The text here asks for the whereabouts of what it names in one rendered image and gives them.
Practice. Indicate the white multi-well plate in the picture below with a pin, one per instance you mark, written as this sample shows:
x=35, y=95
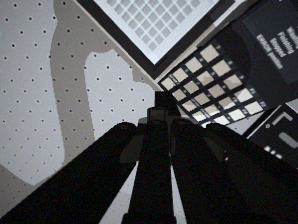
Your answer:
x=155, y=26

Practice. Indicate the black rectangular frame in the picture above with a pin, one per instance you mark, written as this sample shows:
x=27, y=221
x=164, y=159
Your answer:
x=276, y=131

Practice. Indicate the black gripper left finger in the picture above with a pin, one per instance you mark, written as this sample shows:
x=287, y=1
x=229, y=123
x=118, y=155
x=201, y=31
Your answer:
x=83, y=190

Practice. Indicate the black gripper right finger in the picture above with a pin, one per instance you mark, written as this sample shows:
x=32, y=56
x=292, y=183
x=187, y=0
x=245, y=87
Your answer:
x=210, y=190

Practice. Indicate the grey perforated base plate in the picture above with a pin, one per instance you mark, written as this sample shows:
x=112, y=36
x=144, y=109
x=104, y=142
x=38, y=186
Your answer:
x=62, y=87

